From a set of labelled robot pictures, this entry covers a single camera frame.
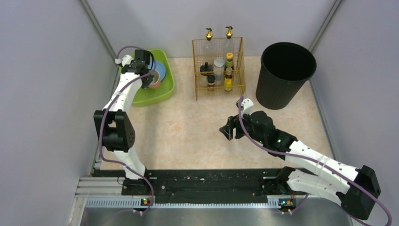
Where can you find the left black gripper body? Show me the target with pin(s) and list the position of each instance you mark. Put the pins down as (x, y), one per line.
(148, 73)

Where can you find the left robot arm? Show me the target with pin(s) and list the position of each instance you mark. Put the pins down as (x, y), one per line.
(116, 135)

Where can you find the blue plate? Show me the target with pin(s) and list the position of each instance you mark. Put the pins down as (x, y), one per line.
(161, 69)

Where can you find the clear oil dispenser bottle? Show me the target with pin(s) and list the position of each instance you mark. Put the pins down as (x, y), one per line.
(228, 45)

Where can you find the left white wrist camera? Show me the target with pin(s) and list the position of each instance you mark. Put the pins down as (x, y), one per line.
(126, 60)

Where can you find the gold wire rack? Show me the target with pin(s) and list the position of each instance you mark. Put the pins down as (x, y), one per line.
(239, 79)

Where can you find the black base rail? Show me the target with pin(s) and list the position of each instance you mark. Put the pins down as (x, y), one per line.
(208, 188)

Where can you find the small dark spice jar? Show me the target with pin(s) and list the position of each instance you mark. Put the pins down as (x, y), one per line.
(211, 83)

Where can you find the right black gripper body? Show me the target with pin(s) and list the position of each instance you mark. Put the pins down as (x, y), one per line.
(235, 127)

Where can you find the small spice bottle yellow label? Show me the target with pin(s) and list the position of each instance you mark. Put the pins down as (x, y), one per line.
(228, 79)

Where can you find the black trash bin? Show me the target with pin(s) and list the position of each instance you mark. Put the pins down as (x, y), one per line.
(285, 68)

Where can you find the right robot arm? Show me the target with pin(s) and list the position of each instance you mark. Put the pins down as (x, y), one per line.
(354, 189)

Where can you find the dark sauce dispenser bottle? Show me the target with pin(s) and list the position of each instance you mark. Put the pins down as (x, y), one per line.
(208, 47)

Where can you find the green plastic basin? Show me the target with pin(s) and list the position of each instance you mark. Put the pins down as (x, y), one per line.
(162, 90)

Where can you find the pink mug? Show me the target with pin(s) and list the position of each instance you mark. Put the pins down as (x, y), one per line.
(156, 80)

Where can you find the glass jar black lid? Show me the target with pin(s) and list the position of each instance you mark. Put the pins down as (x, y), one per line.
(206, 69)

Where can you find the red sauce bottle yellow cap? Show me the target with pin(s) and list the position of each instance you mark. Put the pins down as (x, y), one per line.
(229, 62)

